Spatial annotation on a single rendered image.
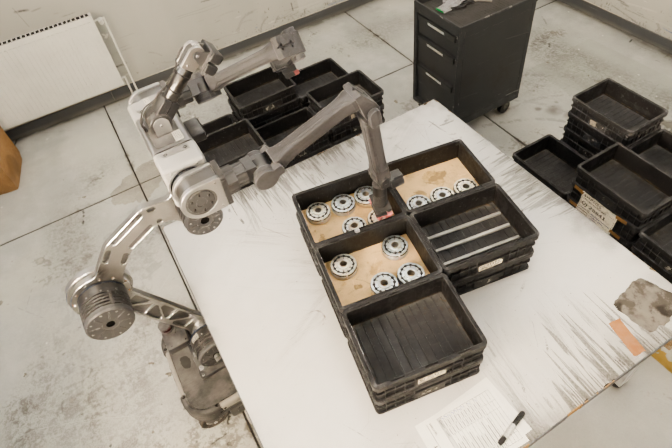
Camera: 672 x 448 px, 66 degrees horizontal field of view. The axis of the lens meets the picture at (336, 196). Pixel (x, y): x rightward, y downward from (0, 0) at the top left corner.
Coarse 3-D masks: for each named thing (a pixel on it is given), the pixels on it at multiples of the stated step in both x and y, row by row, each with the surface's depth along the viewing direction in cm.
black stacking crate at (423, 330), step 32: (416, 288) 181; (448, 288) 180; (352, 320) 181; (384, 320) 184; (416, 320) 182; (448, 320) 181; (384, 352) 176; (416, 352) 175; (448, 352) 174; (480, 352) 168; (416, 384) 167
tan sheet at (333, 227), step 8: (360, 208) 220; (368, 208) 220; (304, 216) 220; (336, 216) 219; (344, 216) 218; (352, 216) 218; (360, 216) 217; (312, 224) 217; (328, 224) 216; (336, 224) 216; (312, 232) 214; (320, 232) 214; (328, 232) 213; (336, 232) 213; (320, 240) 211
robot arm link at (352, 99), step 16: (352, 96) 152; (368, 96) 158; (320, 112) 154; (336, 112) 152; (352, 112) 155; (304, 128) 153; (320, 128) 153; (288, 144) 153; (304, 144) 154; (272, 160) 152; (288, 160) 155; (256, 176) 151; (272, 176) 153
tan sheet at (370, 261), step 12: (408, 240) 206; (360, 252) 205; (372, 252) 204; (408, 252) 202; (360, 264) 201; (372, 264) 200; (384, 264) 200; (396, 264) 199; (420, 264) 198; (360, 276) 197; (372, 276) 197; (396, 276) 196; (336, 288) 195; (348, 288) 194; (360, 288) 194; (348, 300) 191
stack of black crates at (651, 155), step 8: (648, 136) 280; (656, 136) 283; (664, 136) 284; (640, 144) 278; (648, 144) 284; (656, 144) 290; (664, 144) 286; (640, 152) 285; (648, 152) 287; (656, 152) 286; (664, 152) 285; (648, 160) 283; (656, 160) 282; (664, 160) 281; (664, 168) 278
